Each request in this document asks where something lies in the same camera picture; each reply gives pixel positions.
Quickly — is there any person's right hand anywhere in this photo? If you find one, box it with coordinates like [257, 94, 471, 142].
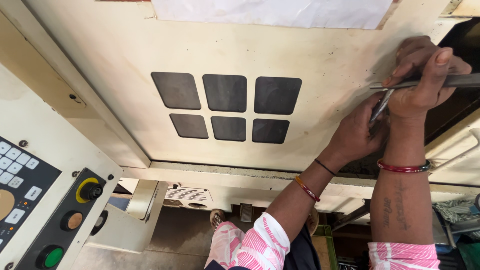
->
[382, 36, 472, 121]

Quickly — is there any cream machine door with windows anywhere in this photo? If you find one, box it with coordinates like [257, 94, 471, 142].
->
[22, 0, 469, 172]

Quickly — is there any grey metal foot pedal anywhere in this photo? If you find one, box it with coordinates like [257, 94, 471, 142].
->
[239, 203, 254, 223]

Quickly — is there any striped cloth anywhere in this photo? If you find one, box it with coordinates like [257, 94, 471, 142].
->
[433, 198, 480, 226]

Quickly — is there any white paper sheet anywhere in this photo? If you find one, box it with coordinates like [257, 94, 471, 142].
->
[151, 0, 394, 30]

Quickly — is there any short grey metal tool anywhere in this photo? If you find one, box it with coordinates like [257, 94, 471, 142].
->
[369, 89, 395, 124]

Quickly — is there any long grey metal rod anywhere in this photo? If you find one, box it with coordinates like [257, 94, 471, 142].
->
[369, 73, 480, 91]

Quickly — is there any orange round push button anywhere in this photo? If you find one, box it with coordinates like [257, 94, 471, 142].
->
[60, 210, 83, 232]

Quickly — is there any thin black thread bracelet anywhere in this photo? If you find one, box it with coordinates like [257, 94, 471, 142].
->
[314, 158, 337, 177]

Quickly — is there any white key keypad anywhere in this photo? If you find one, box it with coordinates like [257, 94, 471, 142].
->
[0, 141, 40, 189]

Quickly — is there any green round push button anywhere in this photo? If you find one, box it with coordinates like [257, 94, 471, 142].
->
[35, 245, 65, 270]

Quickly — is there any black round selector knob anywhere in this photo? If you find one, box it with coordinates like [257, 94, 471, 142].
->
[90, 209, 109, 236]

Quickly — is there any green plastic crate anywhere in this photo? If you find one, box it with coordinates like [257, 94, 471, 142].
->
[312, 224, 339, 270]

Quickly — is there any black yellow emergency stop button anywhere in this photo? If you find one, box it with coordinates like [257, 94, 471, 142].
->
[75, 177, 104, 204]

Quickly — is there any orange red bangle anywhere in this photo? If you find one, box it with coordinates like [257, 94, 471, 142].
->
[294, 175, 322, 203]

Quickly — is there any pink white patterned shirt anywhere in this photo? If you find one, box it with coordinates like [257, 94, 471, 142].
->
[204, 212, 442, 270]

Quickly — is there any person's sandalled foot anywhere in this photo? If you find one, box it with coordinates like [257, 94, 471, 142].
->
[209, 209, 227, 232]

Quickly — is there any red and green bangle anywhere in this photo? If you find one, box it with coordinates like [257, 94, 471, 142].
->
[377, 158, 432, 173]

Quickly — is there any cream machine control panel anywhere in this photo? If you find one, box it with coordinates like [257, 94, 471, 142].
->
[0, 64, 124, 270]

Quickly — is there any person's left hand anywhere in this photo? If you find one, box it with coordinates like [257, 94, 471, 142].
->
[319, 92, 391, 173]

